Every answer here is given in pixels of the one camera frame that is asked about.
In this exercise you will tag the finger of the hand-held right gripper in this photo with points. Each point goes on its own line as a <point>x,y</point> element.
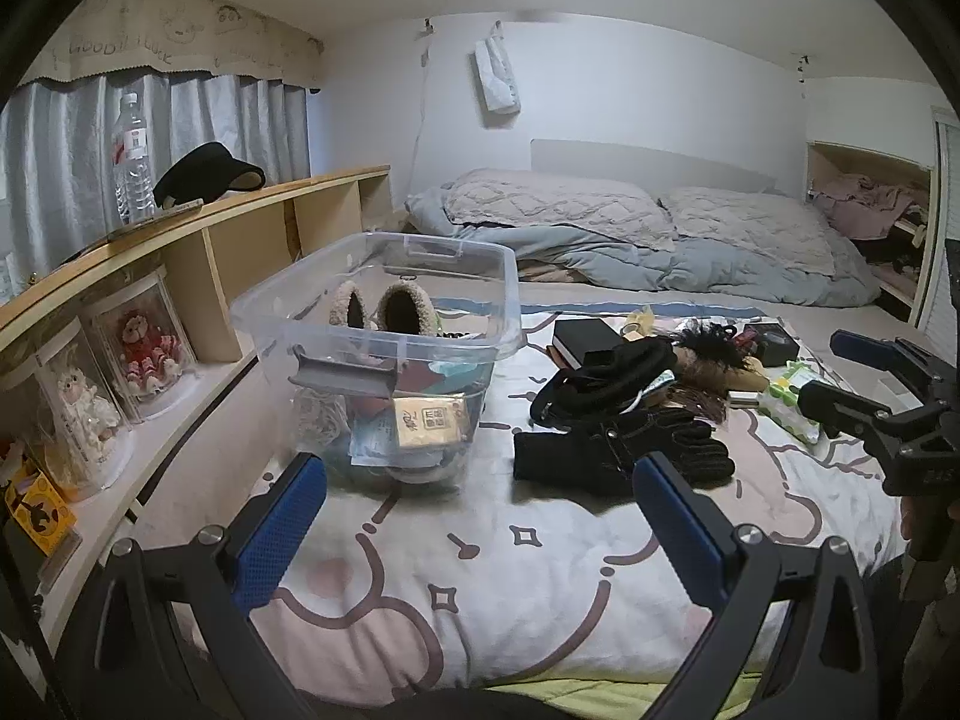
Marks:
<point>862,343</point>
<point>840,406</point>

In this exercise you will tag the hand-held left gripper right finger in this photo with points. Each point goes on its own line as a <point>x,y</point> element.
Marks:
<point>671,521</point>

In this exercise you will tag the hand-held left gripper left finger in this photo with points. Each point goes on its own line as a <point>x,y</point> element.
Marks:
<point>289,521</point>

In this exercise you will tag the clear plastic storage bin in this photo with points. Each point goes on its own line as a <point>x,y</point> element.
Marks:
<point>300,300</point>

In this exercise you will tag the beige fleece slipper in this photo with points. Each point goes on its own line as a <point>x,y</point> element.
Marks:
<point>405,307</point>

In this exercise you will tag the green dotted wipes pack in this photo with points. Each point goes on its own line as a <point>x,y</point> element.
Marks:
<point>795,405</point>

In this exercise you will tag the small black case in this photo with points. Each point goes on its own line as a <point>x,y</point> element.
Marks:
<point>774,345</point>

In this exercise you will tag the white sliding door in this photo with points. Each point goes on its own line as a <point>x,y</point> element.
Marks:
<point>937,255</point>

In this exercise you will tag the brown fuzzy hair accessory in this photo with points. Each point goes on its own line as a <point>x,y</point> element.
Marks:
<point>697,401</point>

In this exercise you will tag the pink clothes pile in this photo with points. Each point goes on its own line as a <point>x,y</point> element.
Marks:
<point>862,206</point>

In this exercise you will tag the black feather accessory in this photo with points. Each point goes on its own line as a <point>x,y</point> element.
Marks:
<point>705,341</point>

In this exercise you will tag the black padded bag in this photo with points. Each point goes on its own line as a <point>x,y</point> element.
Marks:
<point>607,379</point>

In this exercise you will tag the quilted beige pillow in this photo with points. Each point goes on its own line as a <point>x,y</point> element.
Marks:
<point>750,229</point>

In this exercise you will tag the gold box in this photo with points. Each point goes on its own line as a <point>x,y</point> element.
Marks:
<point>431,424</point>

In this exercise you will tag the white closet niche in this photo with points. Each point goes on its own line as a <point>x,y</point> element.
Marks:
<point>862,165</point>

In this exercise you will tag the black box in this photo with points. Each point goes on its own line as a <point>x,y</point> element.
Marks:
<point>589,341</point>

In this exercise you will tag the yellowish tape roll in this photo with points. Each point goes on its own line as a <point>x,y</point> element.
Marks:
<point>639,322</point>

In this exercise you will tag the teal plastic packet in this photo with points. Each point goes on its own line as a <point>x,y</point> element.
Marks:
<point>457,375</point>

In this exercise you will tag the red doll in clear case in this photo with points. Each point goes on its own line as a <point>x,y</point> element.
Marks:
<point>146,349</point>

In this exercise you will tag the white doll in clear case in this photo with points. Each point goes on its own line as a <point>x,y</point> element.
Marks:
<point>82,412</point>

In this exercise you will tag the wooden shelf unit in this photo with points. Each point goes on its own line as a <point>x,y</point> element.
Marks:
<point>225,292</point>

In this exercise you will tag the yellow box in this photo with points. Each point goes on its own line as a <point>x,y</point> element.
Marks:
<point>41,514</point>

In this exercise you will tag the grey quilt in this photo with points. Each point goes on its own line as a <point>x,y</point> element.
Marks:
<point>600,255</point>

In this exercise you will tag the white headboard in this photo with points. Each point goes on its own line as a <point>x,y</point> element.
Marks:
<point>637,161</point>

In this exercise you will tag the black visor cap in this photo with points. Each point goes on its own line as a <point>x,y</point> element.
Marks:
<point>206,176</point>

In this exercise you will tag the clear water bottle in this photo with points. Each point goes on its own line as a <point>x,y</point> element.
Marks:
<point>133,172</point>

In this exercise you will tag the grey curtain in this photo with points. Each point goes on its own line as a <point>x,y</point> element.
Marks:
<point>75,165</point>

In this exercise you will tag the hanging white tissue pouch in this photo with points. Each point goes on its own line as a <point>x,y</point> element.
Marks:
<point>495,79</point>

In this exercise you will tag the beige printed valance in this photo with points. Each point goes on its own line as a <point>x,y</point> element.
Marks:
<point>187,37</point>

